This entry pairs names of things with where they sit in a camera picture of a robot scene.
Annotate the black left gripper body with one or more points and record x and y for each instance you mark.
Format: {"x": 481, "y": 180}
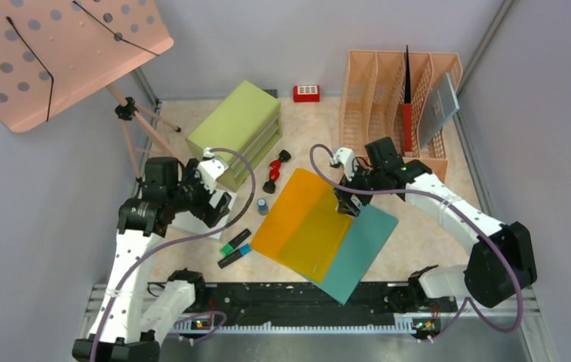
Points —
{"x": 196, "y": 196}

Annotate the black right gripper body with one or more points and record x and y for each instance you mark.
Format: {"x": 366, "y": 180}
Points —
{"x": 367, "y": 180}

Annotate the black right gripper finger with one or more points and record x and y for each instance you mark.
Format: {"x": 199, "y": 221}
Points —
{"x": 350, "y": 207}
{"x": 365, "y": 197}

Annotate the yellow plastic clip folder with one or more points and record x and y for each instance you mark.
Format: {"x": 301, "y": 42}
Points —
{"x": 303, "y": 229}

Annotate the light blue hardcover book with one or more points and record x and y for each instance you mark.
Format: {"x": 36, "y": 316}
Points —
{"x": 440, "y": 105}

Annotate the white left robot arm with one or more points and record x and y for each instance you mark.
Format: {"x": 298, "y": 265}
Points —
{"x": 124, "y": 330}

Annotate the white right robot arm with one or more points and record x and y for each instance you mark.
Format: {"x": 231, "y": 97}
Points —
{"x": 498, "y": 253}

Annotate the black green highlighter marker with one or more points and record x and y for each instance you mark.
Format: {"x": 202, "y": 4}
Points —
{"x": 235, "y": 242}

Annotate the teal plastic folder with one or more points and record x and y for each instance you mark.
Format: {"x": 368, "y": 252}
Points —
{"x": 359, "y": 248}

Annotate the black blue highlighter marker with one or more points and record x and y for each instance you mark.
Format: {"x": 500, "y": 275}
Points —
{"x": 234, "y": 256}

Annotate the small blue glue bottle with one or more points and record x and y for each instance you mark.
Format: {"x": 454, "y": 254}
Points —
{"x": 262, "y": 207}

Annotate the red and black dumbbell toy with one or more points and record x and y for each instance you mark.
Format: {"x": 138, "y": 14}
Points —
{"x": 269, "y": 186}

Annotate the red folder in organizer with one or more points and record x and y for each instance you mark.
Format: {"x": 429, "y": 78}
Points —
{"x": 407, "y": 106}

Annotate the green metal drawer cabinet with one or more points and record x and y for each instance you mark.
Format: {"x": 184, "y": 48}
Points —
{"x": 247, "y": 121}

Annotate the beige plastic file organizer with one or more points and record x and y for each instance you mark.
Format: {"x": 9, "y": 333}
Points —
{"x": 373, "y": 96}

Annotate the red small box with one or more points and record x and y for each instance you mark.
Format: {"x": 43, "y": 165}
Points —
{"x": 306, "y": 93}

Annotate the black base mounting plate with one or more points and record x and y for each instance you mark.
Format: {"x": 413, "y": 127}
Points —
{"x": 306, "y": 305}

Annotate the pink music stand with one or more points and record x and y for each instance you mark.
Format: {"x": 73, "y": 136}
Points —
{"x": 54, "y": 54}

